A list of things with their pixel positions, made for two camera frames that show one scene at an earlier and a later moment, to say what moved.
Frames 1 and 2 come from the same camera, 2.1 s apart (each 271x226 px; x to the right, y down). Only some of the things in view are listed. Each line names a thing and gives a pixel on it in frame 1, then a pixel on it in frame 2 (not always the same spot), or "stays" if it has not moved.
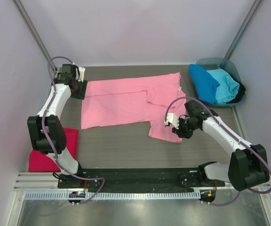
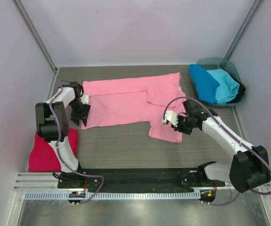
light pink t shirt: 131,100 stays
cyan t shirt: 228,87 stays
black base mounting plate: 136,178 stays
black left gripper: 80,89 → 81,115
